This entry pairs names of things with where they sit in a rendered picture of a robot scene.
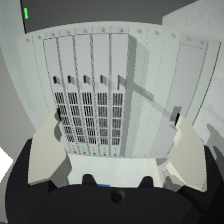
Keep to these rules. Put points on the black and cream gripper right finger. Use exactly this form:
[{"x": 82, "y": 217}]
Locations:
[{"x": 191, "y": 171}]

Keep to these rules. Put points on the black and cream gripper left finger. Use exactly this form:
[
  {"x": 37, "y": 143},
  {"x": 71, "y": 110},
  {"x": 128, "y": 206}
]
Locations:
[{"x": 42, "y": 166}]

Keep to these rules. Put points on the white server rack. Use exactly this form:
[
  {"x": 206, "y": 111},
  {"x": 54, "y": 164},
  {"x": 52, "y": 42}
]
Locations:
[{"x": 169, "y": 70}]

